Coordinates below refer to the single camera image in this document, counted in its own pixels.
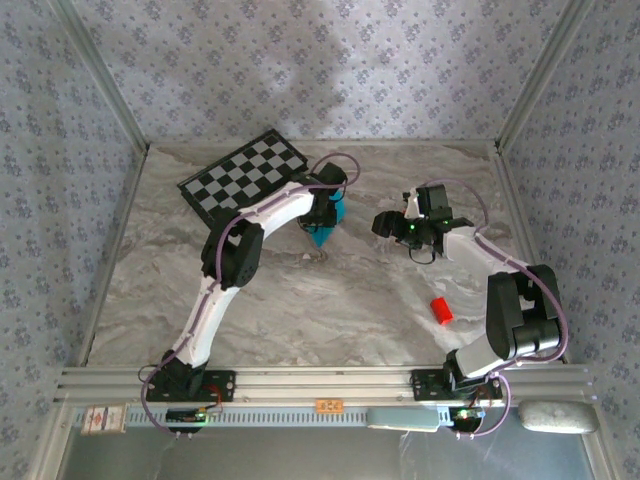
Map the small red block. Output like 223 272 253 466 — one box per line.
430 296 456 327

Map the black and grey chessboard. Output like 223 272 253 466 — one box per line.
176 128 309 232

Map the right controller board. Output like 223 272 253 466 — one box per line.
448 407 487 425

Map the controller board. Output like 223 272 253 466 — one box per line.
165 407 209 426
448 407 487 425

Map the grey-blue box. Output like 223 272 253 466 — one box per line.
367 406 442 433

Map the grey stone-like pad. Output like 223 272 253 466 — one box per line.
516 399 599 435

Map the left controller board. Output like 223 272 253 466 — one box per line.
165 407 209 426

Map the red and white card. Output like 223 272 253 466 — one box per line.
81 405 127 436

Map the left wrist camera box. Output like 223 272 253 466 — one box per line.
316 161 349 190

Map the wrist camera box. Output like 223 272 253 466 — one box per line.
316 161 349 190
413 183 452 217

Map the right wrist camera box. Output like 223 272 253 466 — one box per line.
413 183 452 217

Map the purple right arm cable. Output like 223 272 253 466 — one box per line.
424 178 570 441

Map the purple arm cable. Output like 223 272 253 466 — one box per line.
141 152 362 441
424 178 570 441

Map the aluminium side rail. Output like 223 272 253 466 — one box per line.
492 144 569 365
77 144 151 367

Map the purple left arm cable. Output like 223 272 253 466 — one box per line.
141 152 362 441

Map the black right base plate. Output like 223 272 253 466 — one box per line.
410 368 503 401

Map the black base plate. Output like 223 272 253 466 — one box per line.
410 368 503 401
144 368 237 403

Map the aluminium mounting rail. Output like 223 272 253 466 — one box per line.
53 364 599 404

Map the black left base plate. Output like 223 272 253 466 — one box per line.
144 368 237 403

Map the aluminium frame post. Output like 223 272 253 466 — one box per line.
48 0 151 154
494 0 599 154

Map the grey slotted cable tray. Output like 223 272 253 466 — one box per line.
122 405 451 429

